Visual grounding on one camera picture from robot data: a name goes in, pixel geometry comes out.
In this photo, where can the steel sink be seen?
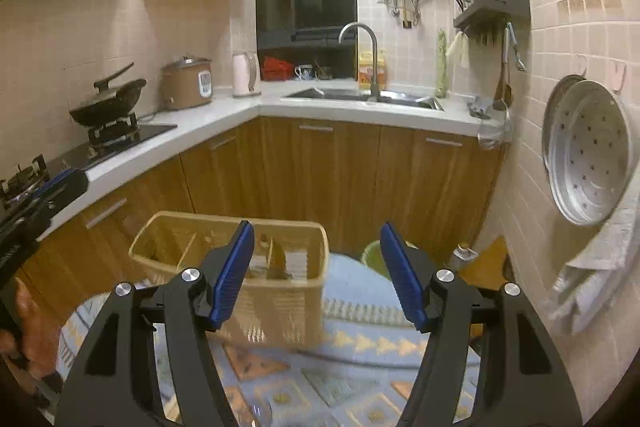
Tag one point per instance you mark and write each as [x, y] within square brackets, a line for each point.
[385, 96]

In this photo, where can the black wall spice rack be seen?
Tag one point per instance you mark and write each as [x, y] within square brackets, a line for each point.
[485, 19]

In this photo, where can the beige plastic utensil basket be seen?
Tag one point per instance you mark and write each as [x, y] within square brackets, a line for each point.
[280, 301]

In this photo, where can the green trash bin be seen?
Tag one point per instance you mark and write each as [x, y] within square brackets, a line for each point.
[372, 258]

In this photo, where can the round steel steamer tray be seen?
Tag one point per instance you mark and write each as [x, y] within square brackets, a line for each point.
[591, 153]

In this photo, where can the black gas stove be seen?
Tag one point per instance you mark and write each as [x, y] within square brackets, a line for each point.
[103, 143]

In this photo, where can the grey hanging towel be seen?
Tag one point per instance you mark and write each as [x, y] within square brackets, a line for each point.
[590, 279]

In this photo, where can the red container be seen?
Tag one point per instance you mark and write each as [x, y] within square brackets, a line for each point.
[274, 69]

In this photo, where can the wooden base cabinets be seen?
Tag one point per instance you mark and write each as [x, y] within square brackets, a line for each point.
[350, 178]

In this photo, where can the hanging ladle utensils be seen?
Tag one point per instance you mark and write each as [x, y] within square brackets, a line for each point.
[503, 95]

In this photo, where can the white electric kettle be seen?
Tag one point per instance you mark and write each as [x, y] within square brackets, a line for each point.
[246, 75]

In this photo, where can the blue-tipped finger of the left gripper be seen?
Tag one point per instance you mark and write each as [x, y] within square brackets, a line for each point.
[21, 230]

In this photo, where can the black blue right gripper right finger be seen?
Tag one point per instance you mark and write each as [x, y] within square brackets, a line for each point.
[522, 381]

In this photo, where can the white patterned mug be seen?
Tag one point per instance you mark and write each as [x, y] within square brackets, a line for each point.
[304, 71]

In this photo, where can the yellow detergent bottle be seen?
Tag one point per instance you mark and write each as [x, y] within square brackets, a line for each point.
[365, 69]

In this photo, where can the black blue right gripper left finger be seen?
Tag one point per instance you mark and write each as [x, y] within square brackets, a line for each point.
[113, 381]

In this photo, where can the person's left hand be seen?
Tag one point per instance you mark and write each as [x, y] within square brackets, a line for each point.
[39, 343]

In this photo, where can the black wok pan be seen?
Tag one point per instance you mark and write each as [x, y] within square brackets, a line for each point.
[109, 103]

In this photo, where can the brown rice cooker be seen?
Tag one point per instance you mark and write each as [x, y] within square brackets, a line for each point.
[186, 83]

